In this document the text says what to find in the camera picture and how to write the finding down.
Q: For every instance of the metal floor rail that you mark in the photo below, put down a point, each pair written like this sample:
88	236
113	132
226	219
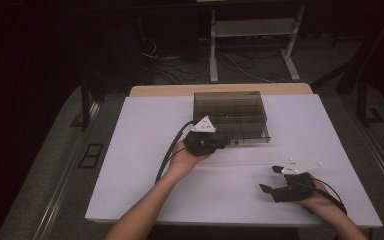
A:
383	160
63	186

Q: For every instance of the wooden table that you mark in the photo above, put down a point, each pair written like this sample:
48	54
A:
166	90

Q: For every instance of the smoky transparent drawer box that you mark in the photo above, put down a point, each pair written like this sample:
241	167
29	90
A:
240	113

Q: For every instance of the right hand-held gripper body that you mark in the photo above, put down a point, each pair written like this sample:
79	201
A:
298	188

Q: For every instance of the person's left hand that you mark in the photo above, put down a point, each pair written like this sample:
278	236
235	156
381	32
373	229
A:
181	163

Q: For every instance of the white metal stand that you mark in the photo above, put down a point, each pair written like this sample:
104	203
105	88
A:
253	27

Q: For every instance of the white table board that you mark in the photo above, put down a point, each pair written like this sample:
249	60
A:
230	206

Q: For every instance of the black metal stand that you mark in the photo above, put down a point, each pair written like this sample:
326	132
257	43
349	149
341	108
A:
86	103
361	83

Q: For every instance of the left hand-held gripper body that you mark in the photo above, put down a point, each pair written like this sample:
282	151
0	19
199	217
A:
200	143

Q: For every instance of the person's right hand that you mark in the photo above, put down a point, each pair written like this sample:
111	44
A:
323	205

